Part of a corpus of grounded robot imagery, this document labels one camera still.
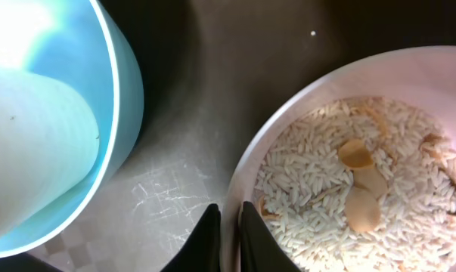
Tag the leftover rice and scraps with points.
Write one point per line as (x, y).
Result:
(302, 188)

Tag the light blue bowl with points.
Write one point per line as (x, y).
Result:
(78, 43)

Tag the brown serving tray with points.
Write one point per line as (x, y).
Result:
(213, 72)

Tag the white cup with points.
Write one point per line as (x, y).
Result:
(49, 141)

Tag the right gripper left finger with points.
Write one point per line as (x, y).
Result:
(200, 253)

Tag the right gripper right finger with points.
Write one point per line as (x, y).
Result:
(259, 252)

